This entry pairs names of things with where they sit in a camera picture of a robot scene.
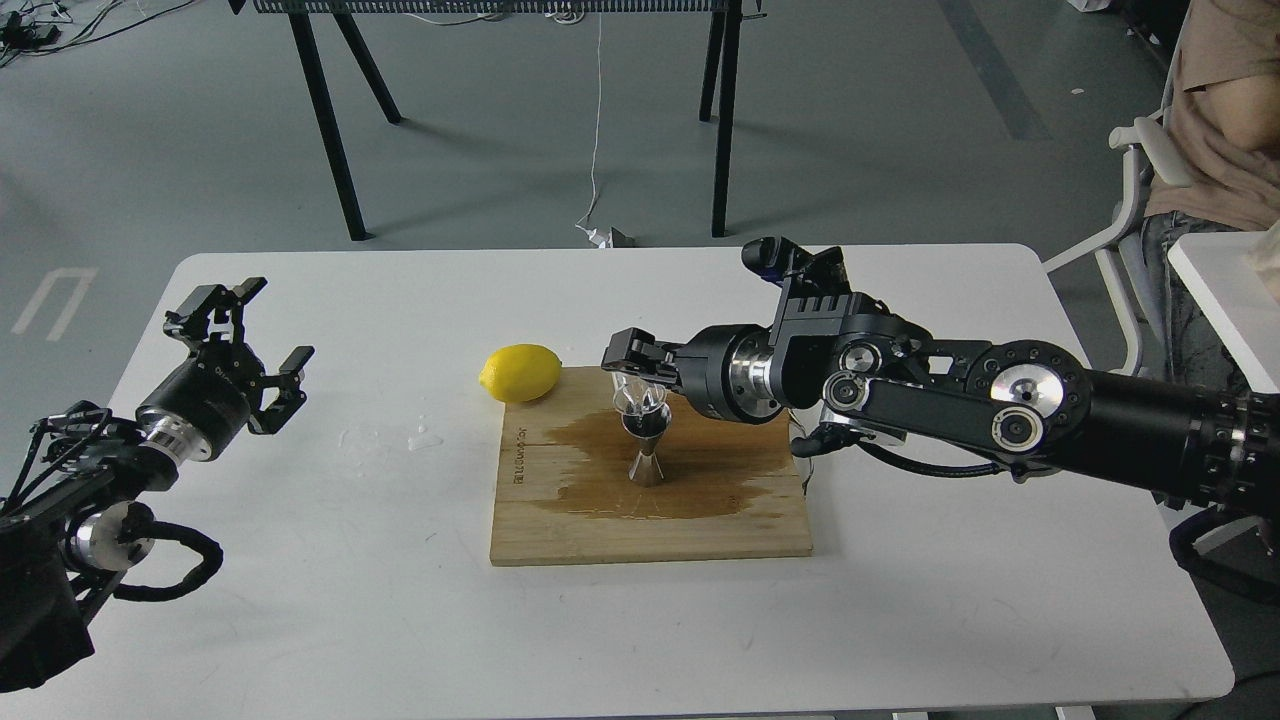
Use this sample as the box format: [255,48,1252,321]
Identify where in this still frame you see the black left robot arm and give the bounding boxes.
[1,277,314,692]

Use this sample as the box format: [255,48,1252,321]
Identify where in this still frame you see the yellow lemon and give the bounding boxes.
[477,345,563,404]

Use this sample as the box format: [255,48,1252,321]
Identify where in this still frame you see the person in beige shirt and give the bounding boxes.
[1140,1,1279,395]

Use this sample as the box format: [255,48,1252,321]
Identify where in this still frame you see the steel double jigger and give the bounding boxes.
[622,406,671,487]

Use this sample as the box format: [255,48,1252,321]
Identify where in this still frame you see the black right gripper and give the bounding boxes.
[600,325,783,430]

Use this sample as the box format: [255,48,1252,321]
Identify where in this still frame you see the white office chair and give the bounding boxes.
[1042,1,1190,379]

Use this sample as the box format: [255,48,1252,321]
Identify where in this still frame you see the white hanging cable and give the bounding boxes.
[573,12,637,249]

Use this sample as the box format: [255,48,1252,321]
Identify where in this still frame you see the small clear plastic cup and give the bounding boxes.
[611,372,667,418]

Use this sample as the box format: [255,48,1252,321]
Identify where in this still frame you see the wooden cutting board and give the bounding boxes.
[490,366,813,568]

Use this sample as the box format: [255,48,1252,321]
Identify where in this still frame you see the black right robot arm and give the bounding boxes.
[602,237,1279,605]

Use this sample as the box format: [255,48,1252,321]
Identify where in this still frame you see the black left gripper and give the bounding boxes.
[134,277,315,462]

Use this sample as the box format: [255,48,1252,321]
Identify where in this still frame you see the black metal table frame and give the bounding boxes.
[223,1,767,249]

